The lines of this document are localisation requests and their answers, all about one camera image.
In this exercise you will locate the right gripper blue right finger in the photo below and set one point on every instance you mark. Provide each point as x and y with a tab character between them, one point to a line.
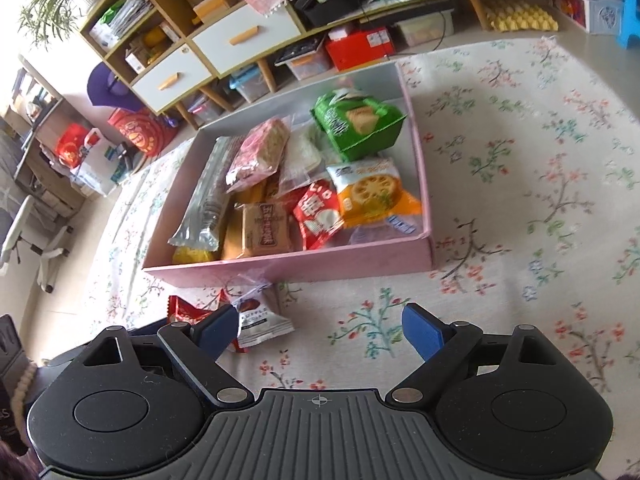
445	350

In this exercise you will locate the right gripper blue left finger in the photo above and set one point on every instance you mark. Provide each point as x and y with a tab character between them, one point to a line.
195	349

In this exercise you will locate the white blue candy packet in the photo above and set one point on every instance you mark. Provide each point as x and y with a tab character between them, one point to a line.
260	317

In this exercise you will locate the brown beef biscuit packet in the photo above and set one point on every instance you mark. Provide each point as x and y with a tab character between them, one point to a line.
265	230

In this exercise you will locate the lotus root biscuit packet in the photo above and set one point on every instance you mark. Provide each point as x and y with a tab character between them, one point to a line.
370	191

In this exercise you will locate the red snack packet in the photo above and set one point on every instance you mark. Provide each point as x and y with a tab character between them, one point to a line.
180	310

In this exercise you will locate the silver foil snack pack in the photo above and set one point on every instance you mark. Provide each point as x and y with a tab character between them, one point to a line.
200	227

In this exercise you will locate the white blue bread bag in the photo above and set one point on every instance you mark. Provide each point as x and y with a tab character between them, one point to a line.
395	227

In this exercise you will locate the orange yellow snack packet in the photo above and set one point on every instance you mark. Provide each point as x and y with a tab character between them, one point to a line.
232	246

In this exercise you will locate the red rice cracker packet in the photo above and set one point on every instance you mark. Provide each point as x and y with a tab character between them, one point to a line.
318	215

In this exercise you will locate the white office chair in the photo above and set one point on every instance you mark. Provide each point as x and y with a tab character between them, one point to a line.
46	254

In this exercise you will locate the pink cardboard box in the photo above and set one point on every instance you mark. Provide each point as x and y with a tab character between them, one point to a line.
335	260

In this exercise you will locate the pink strawberry snack packet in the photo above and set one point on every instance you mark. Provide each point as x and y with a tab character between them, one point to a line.
259	155

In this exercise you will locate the floral table cloth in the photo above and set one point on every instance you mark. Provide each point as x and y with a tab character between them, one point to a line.
532	169

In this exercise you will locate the red lantern bag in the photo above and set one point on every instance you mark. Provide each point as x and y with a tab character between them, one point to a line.
149	133

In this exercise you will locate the clear rice cake packet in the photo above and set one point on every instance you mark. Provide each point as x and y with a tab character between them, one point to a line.
303	162

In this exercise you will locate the green cracker snack bag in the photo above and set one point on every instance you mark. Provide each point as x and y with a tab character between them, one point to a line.
356	124

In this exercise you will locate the purple hat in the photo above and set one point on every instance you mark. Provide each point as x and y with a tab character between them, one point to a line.
105	89

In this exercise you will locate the red storage box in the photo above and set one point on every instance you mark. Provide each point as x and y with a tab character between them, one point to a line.
360	48

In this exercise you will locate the wooden tv cabinet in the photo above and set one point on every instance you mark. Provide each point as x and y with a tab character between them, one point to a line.
204	48

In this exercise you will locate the yellow egg tray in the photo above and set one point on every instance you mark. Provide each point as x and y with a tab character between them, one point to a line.
516	15

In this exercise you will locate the blue plastic stool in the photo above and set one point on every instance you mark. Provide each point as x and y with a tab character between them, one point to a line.
630	24

